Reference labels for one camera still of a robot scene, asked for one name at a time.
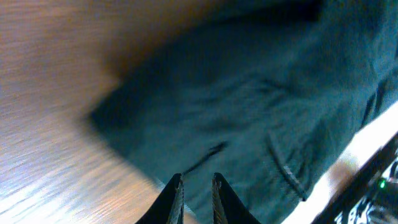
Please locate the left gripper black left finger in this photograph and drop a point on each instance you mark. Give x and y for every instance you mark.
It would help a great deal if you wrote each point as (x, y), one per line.
(168, 208)

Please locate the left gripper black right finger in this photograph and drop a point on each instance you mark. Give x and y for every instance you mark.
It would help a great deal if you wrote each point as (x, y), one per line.
(227, 207)

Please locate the black shorts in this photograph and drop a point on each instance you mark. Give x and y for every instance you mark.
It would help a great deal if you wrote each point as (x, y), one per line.
(269, 94)

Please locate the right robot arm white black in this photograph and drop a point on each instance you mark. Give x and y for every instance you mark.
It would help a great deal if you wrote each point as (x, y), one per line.
(371, 196)

